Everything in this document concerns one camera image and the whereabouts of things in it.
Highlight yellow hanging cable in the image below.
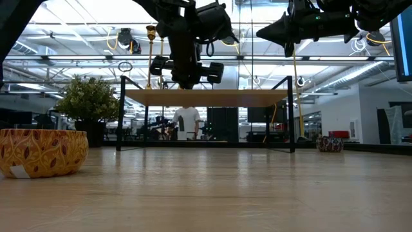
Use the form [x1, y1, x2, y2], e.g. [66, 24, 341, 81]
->
[291, 48, 305, 139]

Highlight wooden shelf black metal legs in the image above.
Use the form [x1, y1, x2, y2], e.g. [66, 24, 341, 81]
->
[115, 75, 296, 154]

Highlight red box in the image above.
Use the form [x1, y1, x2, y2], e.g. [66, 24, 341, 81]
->
[328, 130, 350, 139]

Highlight person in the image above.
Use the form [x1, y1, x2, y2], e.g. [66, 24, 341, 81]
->
[172, 107, 202, 141]

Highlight black ceiling cord reel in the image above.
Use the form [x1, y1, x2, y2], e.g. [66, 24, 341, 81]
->
[117, 28, 143, 56]
[366, 30, 386, 46]

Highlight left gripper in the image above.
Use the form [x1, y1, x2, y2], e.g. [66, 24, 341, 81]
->
[149, 19, 225, 90]

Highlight dark red patterned candle tin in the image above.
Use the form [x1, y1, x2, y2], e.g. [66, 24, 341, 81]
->
[315, 135, 344, 153]

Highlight black aluminium extrusion frame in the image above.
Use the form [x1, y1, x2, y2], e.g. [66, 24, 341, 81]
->
[102, 140, 412, 156]

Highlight black cabinet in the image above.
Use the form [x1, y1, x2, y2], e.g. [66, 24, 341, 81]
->
[206, 107, 239, 143]

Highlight orange leaf pattern candle tin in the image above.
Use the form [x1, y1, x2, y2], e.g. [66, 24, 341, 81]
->
[0, 128, 89, 179]

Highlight green artificial potted plant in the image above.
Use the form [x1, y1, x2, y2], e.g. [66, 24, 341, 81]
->
[53, 74, 120, 149]

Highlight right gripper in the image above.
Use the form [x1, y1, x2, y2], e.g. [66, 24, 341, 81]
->
[256, 0, 360, 59]

